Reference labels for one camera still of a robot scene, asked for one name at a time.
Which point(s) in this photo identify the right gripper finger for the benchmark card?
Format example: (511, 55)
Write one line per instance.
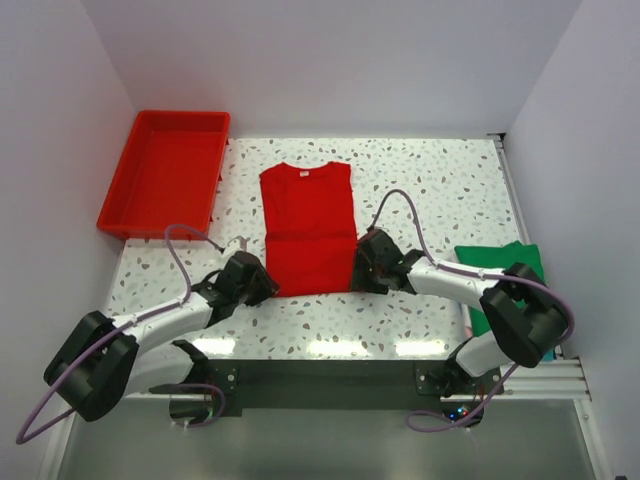
(360, 272)
(383, 285)

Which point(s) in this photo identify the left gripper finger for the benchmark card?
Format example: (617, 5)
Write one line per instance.
(225, 308)
(262, 286)

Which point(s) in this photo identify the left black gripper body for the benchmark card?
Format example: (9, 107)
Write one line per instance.
(245, 294)

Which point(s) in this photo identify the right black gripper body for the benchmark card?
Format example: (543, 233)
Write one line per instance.
(377, 272)

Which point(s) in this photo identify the red t-shirt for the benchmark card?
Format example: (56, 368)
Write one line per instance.
(310, 228)

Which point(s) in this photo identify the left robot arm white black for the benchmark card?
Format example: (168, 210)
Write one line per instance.
(93, 369)

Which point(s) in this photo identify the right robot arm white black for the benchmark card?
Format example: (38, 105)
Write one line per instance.
(526, 318)

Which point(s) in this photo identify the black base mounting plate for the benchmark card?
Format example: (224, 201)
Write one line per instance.
(238, 386)

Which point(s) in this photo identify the red plastic bin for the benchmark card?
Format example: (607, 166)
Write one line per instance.
(167, 174)

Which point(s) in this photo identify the folded teal t-shirt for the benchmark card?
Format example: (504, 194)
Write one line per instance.
(549, 356)

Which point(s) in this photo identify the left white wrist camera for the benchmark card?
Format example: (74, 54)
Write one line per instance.
(238, 243)

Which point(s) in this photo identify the aluminium frame rail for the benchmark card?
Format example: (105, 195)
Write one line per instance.
(540, 427)

